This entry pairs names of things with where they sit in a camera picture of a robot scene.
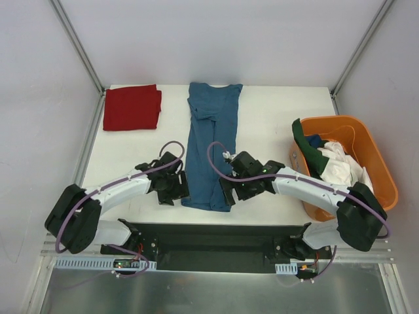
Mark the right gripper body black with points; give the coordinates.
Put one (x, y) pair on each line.
(227, 191)

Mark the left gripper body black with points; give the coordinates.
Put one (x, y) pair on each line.
(181, 186)

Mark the teal blue t shirt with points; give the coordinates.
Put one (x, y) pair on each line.
(214, 124)

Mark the white t shirt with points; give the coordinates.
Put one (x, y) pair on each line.
(342, 168)

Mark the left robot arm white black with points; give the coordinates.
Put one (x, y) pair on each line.
(75, 220)

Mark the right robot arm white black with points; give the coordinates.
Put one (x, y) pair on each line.
(357, 216)

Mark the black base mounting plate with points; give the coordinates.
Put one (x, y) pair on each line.
(221, 248)

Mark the folded red t shirt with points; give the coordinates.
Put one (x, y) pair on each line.
(132, 108)

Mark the royal blue t shirt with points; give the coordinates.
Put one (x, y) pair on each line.
(315, 141)

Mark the orange plastic basket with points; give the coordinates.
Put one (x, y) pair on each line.
(357, 141)

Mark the right white cable duct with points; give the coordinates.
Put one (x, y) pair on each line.
(286, 269)

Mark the white cable duct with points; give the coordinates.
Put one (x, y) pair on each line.
(117, 264)
(286, 269)

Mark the left white cable duct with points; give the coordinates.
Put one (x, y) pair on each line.
(117, 264)

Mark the aluminium front rail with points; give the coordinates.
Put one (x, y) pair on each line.
(380, 253)

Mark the left aluminium frame post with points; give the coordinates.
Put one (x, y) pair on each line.
(76, 43)

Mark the aluminium frame post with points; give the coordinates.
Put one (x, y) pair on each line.
(369, 33)
(76, 43)

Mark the right aluminium frame post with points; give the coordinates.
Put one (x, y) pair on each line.
(369, 33)

